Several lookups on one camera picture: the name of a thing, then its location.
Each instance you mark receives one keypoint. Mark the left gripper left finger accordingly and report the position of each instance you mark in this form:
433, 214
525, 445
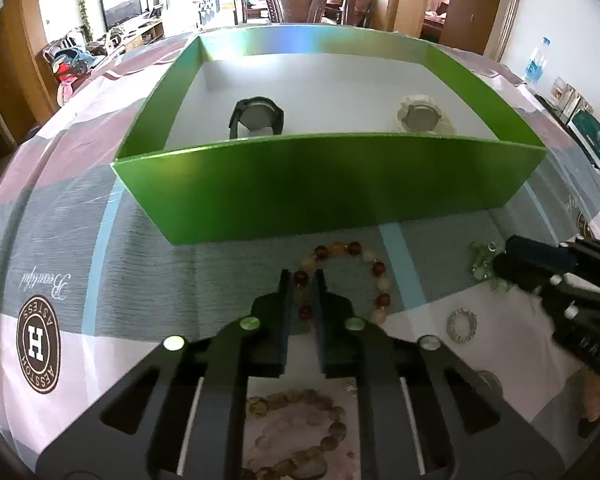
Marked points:
178, 414

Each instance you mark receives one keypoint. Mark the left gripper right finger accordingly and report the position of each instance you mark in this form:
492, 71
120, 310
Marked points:
423, 413

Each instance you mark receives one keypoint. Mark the striped bed sheet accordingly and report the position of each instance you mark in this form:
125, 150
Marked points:
89, 284

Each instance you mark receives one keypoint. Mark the black wrist watch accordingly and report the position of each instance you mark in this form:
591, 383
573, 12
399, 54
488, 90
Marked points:
255, 114

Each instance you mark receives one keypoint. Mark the black television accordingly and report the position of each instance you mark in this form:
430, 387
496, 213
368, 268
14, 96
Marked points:
116, 12

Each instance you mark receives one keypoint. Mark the pile of clothes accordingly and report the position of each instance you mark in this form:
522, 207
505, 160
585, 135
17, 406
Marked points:
71, 64

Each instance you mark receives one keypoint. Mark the cream wrist watch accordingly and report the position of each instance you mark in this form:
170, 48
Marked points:
421, 113

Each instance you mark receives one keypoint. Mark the teal box on shelf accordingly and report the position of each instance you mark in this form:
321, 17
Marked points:
585, 129

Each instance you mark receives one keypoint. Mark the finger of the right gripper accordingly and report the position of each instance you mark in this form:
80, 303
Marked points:
534, 266

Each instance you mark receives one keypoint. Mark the green cardboard box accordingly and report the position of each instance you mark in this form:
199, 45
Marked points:
279, 185

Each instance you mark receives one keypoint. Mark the plastic water bottle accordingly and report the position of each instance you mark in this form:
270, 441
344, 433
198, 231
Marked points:
536, 65

